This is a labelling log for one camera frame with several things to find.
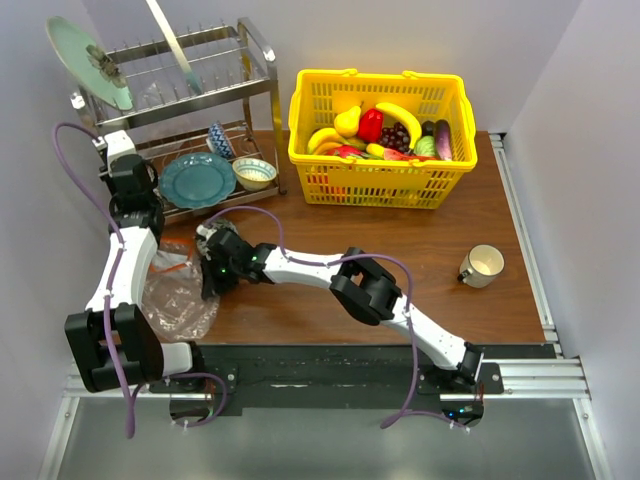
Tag clear orange zip bag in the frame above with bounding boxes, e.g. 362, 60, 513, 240
142, 237, 220, 342

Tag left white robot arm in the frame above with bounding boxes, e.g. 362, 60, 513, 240
65, 154, 207, 393

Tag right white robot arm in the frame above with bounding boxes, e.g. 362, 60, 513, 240
196, 226, 483, 393

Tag black white leaf bowl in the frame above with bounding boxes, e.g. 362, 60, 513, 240
195, 217, 238, 256

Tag teal scalloped plate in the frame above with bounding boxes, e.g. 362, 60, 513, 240
158, 152, 237, 209

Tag yellow interior patterned bowl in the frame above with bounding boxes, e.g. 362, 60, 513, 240
232, 158, 277, 192

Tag blue zigzag patterned cup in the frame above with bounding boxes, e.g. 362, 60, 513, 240
206, 121, 236, 160

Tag steel two-tier dish rack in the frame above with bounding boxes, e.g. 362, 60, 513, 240
69, 17, 289, 221

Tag cream and blue plate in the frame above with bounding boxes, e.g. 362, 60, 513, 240
146, 0, 203, 95

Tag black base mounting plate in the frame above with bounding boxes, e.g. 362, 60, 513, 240
164, 342, 557, 429

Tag yellow banana bunch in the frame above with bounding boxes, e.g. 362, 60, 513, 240
306, 127, 366, 154

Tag red dragon fruit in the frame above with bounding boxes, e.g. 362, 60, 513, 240
325, 145, 366, 159

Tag mint green floral plate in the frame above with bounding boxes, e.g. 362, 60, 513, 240
46, 16, 133, 111

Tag yellow pear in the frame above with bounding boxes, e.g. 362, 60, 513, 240
333, 104, 362, 138

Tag corn cob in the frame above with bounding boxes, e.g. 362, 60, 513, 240
366, 143, 385, 159

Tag yellow plastic basket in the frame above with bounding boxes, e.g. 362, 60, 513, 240
288, 69, 477, 209

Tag watermelon slice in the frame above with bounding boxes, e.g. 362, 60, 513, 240
382, 148, 438, 163

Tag red bell pepper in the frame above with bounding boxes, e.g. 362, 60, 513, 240
357, 108, 384, 143

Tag dark purple grapes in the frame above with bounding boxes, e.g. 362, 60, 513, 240
378, 122, 410, 154

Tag long yellow banana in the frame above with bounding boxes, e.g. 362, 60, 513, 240
375, 102, 422, 150

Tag green cabbage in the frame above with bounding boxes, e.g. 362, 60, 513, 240
413, 135, 437, 158

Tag purple eggplant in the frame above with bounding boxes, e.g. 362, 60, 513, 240
434, 119, 453, 161

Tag cream mug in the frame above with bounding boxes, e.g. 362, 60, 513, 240
457, 244, 505, 289

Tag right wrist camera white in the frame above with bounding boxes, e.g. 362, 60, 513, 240
195, 224, 216, 256

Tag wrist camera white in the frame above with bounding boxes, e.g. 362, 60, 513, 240
92, 130, 137, 171
195, 224, 216, 256

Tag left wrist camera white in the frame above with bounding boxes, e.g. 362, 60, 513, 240
92, 130, 137, 171

